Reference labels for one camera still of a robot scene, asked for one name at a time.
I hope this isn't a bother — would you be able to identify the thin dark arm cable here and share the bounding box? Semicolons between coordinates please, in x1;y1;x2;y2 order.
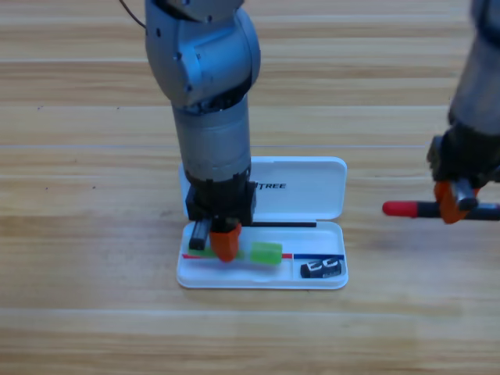
118;0;148;30

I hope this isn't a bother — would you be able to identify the black eraser with white print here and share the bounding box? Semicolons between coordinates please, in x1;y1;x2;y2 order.
299;257;344;280

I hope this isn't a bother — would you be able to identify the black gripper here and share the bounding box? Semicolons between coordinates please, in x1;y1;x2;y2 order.
425;123;500;226
185;168;259;264

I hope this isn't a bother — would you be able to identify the red and black marker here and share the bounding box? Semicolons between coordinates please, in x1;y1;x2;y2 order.
381;200;500;222

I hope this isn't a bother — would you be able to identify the green translucent highlighter pen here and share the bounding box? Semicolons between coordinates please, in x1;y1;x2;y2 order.
187;241;284;267

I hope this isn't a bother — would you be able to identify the white plastic pencil case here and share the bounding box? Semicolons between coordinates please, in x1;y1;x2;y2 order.
176;155;349;291

